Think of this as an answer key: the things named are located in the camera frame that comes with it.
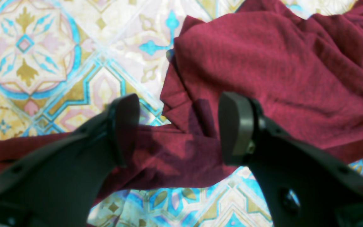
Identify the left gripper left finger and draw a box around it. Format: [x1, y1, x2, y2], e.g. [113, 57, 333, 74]
[0, 94, 140, 227]

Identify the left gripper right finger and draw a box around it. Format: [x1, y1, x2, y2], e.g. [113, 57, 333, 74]
[218, 92, 363, 227]

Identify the dark red t-shirt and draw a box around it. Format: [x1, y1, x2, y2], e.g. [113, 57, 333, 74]
[0, 0, 363, 208]

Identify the patterned tile tablecloth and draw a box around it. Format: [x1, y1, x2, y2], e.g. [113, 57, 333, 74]
[0, 0, 363, 227]

